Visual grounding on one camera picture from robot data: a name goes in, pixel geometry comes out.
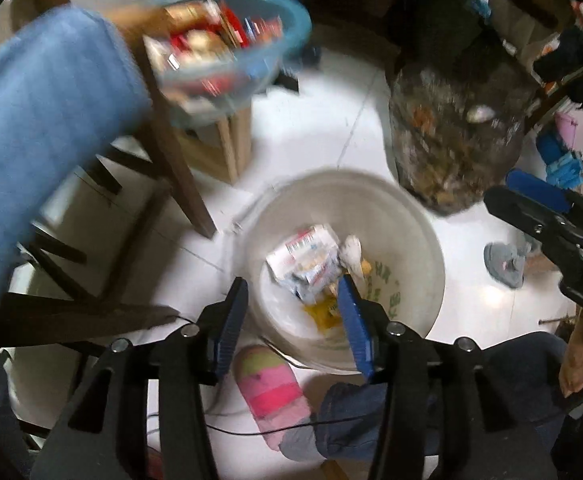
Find yellow corn packet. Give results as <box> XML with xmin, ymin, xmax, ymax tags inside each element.
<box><xmin>304</xmin><ymin>295</ymin><xmax>345</xmax><ymax>333</ymax></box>

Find pile of snack packets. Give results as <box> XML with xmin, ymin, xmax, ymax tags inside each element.
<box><xmin>144</xmin><ymin>0</ymin><xmax>285</xmax><ymax>111</ymax></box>

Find white pink snack packet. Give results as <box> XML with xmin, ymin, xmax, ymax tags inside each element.
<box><xmin>266</xmin><ymin>225</ymin><xmax>345</xmax><ymax>301</ymax></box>

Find black clothes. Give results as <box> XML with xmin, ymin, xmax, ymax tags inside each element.
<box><xmin>534</xmin><ymin>25</ymin><xmax>583</xmax><ymax>116</ymax></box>

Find grey slipper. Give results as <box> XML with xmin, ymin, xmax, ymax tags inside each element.
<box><xmin>484</xmin><ymin>242</ymin><xmax>539</xmax><ymax>288</ymax></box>

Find black cloth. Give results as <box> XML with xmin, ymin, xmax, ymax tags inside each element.
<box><xmin>274</xmin><ymin>45</ymin><xmax>322</xmax><ymax>93</ymax></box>

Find white knotted cloth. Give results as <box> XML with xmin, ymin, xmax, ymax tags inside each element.
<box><xmin>339</xmin><ymin>235</ymin><xmax>365</xmax><ymax>278</ymax></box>

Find blue checked star tablecloth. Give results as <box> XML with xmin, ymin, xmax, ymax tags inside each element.
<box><xmin>0</xmin><ymin>7</ymin><xmax>152</xmax><ymax>396</ymax></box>

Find blue cloth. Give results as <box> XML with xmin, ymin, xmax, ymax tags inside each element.
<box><xmin>536</xmin><ymin>132</ymin><xmax>583</xmax><ymax>188</ymax></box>

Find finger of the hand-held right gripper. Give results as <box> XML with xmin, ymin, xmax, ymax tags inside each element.
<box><xmin>484</xmin><ymin>186</ymin><xmax>572</xmax><ymax>248</ymax></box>
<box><xmin>505</xmin><ymin>169</ymin><xmax>583</xmax><ymax>221</ymax></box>

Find thin black cable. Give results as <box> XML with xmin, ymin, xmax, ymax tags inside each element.
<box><xmin>146</xmin><ymin>310</ymin><xmax>322</xmax><ymax>438</ymax></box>

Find teal plastic basin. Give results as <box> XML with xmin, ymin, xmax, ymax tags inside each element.
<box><xmin>144</xmin><ymin>0</ymin><xmax>312</xmax><ymax>131</ymax></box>

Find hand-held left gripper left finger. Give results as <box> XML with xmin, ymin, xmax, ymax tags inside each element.
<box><xmin>29</xmin><ymin>276</ymin><xmax>250</xmax><ymax>480</ymax></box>

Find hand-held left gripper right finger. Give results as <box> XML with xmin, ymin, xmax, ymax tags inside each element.
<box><xmin>336</xmin><ymin>275</ymin><xmax>557</xmax><ymax>480</ymax></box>

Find white plastic bucket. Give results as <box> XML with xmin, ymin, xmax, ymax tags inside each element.
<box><xmin>236</xmin><ymin>170</ymin><xmax>446</xmax><ymax>373</ymax></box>

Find wooden chair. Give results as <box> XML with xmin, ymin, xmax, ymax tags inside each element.
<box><xmin>0</xmin><ymin>5</ymin><xmax>217</xmax><ymax>361</ymax></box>

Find pink striped sock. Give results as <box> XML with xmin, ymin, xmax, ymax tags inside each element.
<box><xmin>232</xmin><ymin>345</ymin><xmax>315</xmax><ymax>451</ymax></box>

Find light wooden stool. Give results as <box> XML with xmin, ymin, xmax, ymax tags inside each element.
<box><xmin>176</xmin><ymin>105</ymin><xmax>252</xmax><ymax>185</ymax></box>

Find dark translucent garbage bag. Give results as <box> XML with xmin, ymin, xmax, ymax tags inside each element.
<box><xmin>389</xmin><ymin>67</ymin><xmax>537</xmax><ymax>213</ymax></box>

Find pink container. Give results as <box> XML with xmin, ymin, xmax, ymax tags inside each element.
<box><xmin>554</xmin><ymin>112</ymin><xmax>579</xmax><ymax>146</ymax></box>

